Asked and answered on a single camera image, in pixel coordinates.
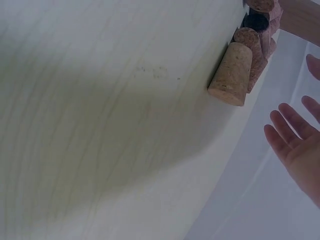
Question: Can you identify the person's right hand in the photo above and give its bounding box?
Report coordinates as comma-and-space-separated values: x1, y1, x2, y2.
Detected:
263, 53, 320, 209

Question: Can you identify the pile of wine corks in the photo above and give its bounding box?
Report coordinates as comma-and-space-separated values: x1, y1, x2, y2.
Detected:
207, 0, 284, 107

